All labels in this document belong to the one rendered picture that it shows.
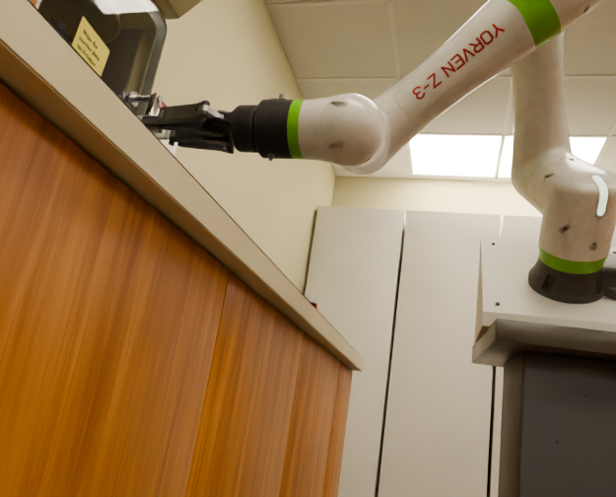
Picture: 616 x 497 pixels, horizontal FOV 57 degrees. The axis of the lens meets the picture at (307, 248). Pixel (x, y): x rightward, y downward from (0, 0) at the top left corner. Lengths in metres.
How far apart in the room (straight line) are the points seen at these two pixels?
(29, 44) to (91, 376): 0.28
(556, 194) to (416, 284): 2.63
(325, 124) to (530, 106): 0.52
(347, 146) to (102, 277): 0.43
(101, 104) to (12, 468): 0.28
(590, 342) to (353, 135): 0.56
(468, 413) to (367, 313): 0.86
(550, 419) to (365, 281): 2.74
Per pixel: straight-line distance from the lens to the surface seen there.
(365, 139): 0.85
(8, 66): 0.44
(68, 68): 0.46
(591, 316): 1.21
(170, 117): 0.95
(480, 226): 3.86
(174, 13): 1.20
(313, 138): 0.86
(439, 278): 3.75
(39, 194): 0.48
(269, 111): 0.89
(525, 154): 1.28
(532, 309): 1.20
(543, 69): 1.23
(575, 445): 1.15
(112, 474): 0.62
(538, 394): 1.14
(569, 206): 1.16
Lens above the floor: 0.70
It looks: 17 degrees up
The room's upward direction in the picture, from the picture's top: 9 degrees clockwise
